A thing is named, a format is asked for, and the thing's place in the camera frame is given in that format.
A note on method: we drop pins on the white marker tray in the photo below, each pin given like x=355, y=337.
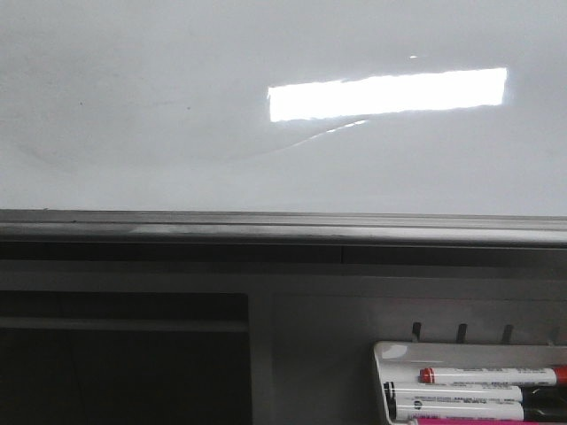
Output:
x=402, y=361

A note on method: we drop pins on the upper black capped white marker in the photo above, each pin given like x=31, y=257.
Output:
x=476, y=393

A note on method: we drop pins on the black capped white marker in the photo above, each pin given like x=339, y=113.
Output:
x=476, y=393
x=408, y=409

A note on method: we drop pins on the pink marker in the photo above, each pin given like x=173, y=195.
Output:
x=425, y=421

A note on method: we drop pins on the lower black capped white marker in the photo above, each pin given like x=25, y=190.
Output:
x=408, y=409

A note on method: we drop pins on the red capped white marker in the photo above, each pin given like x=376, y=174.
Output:
x=520, y=376

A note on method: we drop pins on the white whiteboard with grey frame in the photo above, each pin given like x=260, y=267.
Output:
x=344, y=132

